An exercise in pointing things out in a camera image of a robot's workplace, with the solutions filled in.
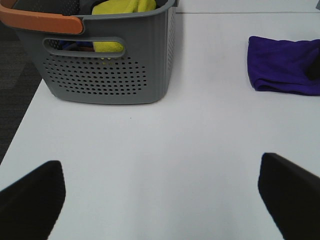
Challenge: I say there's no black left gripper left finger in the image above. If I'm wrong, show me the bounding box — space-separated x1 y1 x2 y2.
0 160 66 240

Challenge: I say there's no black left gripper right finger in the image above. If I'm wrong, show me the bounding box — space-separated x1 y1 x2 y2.
257 152 320 240

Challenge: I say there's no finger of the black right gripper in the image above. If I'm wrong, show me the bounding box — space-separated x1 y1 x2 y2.
306 56 320 81

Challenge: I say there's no purple towel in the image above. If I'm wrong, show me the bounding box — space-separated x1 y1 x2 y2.
247 36 320 96

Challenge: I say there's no blue cloth in basket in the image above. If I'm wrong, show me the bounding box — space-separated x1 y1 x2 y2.
58 40 78 51

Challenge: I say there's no grey perforated plastic basket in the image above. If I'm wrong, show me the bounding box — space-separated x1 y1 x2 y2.
12 0 178 104

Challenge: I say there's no yellow-green towel in basket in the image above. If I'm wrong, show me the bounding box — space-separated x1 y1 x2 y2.
91 0 157 54

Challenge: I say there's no orange basket handle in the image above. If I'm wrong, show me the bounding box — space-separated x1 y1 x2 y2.
0 5 83 35

